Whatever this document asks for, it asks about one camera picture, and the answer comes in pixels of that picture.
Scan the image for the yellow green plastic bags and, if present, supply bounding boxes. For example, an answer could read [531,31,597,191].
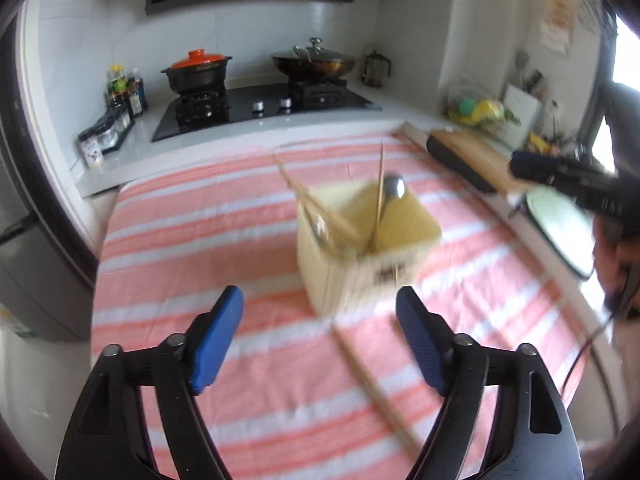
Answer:
[444,74,522,130]

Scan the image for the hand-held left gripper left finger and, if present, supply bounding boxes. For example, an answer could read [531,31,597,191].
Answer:
[55,285,245,480]

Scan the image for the black gas stove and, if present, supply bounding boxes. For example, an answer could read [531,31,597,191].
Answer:
[151,82,383,143]

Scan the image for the spice jar rack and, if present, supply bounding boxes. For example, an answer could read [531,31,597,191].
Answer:
[95,109,137,153]

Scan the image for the green cutting board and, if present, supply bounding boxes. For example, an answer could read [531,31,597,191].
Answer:
[524,187,603,282]

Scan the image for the dark sauce bottle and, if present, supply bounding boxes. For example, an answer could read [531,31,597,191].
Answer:
[127,68,149,117]

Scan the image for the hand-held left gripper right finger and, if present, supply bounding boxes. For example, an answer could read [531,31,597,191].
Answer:
[395,286,584,480]

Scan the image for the paper wall hanging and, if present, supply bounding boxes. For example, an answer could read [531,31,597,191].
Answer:
[541,0,575,57]

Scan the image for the black clay pot red lid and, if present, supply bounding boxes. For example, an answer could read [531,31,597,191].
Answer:
[160,49,234,96]

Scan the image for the cream ribbed utensil box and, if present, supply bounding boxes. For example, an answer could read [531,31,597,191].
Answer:
[296,180,443,317]

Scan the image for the yellow printed cup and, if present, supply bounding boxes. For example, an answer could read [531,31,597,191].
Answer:
[527,131,553,155]

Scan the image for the pink striped tablecloth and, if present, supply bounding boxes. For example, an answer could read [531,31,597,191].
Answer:
[90,132,590,480]

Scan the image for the wooden cutting board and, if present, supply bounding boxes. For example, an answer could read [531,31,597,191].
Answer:
[426,129,537,195]

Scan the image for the white label spice jar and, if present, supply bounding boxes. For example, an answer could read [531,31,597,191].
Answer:
[77,130,106,170]

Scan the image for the wok with glass lid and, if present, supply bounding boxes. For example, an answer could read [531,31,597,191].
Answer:
[271,37,358,82]

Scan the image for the person's right hand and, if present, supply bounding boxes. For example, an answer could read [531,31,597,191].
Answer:
[592,212,640,311]

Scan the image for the white knife block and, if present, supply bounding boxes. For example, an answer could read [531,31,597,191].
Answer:
[500,82,544,135]

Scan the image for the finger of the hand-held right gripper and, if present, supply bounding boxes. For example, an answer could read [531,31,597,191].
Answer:
[508,151,587,188]

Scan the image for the wire trivet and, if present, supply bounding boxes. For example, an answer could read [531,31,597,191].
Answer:
[576,0,610,37]

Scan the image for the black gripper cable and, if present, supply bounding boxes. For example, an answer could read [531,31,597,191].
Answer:
[560,305,618,396]

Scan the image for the metal spoon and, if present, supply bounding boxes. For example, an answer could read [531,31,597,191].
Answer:
[376,172,407,226]
[306,210,335,251]

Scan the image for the wooden chopstick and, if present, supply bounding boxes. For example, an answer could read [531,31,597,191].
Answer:
[272,154,365,248]
[370,141,386,253]
[295,187,361,251]
[330,322,423,456]

